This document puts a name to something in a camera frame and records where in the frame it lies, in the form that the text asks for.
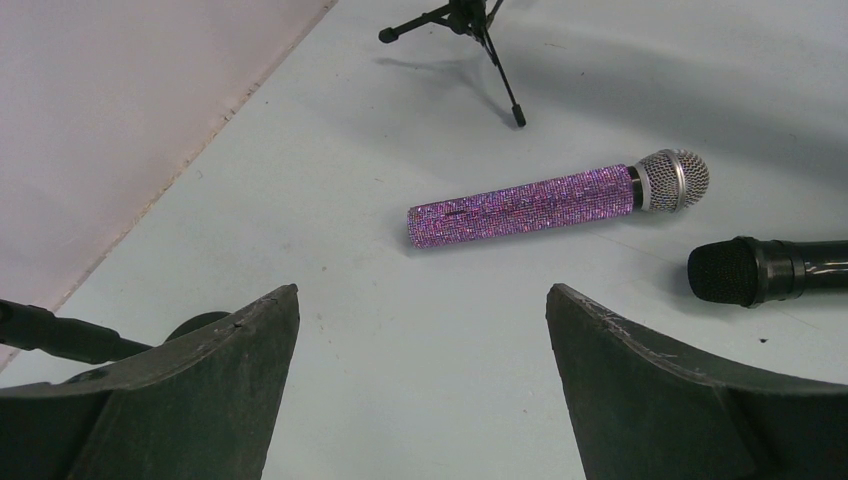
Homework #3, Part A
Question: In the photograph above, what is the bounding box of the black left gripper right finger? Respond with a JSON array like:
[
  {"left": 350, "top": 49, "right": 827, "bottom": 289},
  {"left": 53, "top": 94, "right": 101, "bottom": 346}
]
[{"left": 546, "top": 284, "right": 847, "bottom": 479}]

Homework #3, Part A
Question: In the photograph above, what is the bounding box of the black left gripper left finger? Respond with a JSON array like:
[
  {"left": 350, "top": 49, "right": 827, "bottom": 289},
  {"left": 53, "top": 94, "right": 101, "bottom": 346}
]
[{"left": 1, "top": 285, "right": 300, "bottom": 479}]

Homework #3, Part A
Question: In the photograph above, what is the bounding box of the black shock-mount tripod stand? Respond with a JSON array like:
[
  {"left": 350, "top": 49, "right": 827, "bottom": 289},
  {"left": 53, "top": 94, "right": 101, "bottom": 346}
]
[{"left": 378, "top": 0, "right": 527, "bottom": 128}]

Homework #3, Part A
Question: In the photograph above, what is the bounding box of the purple glitter microphone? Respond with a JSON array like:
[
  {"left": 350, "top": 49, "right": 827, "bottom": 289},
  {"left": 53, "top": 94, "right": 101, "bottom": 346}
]
[{"left": 407, "top": 149, "right": 710, "bottom": 249}]

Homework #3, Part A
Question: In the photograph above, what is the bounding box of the black round-base mic stand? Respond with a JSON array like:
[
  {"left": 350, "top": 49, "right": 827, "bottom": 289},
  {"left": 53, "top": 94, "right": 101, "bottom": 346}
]
[{"left": 0, "top": 298, "right": 232, "bottom": 367}]

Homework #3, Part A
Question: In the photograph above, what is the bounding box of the black microphone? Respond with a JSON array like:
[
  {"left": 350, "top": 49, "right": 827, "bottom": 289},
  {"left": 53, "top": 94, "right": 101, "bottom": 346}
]
[{"left": 687, "top": 236, "right": 847, "bottom": 308}]

